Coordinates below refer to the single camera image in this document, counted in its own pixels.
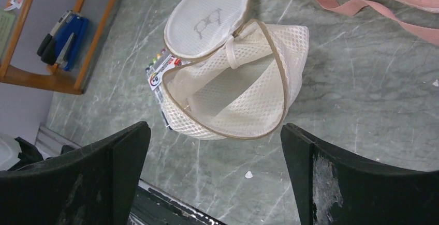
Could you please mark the papers on shelf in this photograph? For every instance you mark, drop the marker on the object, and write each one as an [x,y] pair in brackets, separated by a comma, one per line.
[7,20]

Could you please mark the beige mesh laundry bag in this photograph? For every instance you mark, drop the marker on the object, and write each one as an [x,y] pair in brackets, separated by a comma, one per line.
[238,78]

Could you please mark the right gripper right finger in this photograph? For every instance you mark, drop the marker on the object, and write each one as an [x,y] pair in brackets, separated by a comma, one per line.
[335,186]

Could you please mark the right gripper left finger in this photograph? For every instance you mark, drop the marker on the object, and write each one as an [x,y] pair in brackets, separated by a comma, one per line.
[94,184]

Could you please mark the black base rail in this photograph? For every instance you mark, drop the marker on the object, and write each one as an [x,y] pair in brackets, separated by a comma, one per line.
[152,205]

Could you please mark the aluminium frame rail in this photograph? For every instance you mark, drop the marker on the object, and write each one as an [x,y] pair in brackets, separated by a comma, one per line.
[50,143]

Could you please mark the blue stapler on shelf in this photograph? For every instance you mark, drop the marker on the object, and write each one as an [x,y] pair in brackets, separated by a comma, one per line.
[61,46]

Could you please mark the marker pen pack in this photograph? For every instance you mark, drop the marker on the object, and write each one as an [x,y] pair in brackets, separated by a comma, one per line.
[161,63]

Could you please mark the orange wooden shelf rack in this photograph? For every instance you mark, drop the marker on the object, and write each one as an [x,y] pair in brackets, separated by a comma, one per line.
[58,80]

